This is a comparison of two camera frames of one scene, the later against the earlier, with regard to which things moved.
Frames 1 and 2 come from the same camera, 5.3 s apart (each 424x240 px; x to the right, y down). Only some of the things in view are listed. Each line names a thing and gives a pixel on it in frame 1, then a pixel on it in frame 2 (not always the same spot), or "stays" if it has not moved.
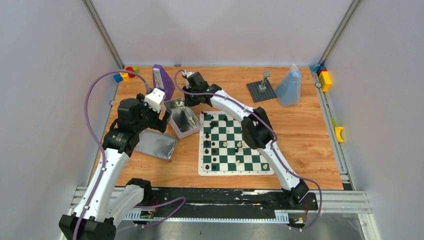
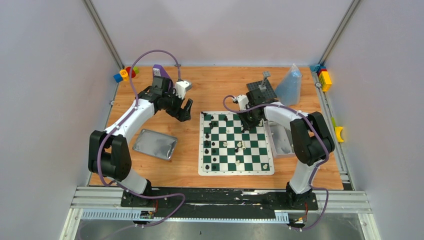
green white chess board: x=224 y=150 stays
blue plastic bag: x=288 y=91 stays
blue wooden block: x=118 y=78 stays
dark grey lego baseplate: x=257 y=96 stays
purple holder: x=162 y=80 stays
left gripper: x=158 y=120 -> x=177 y=104
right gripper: x=189 y=102 -> x=247 y=125
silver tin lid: x=156 y=144 stays
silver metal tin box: x=182 y=119 -> x=280 y=139
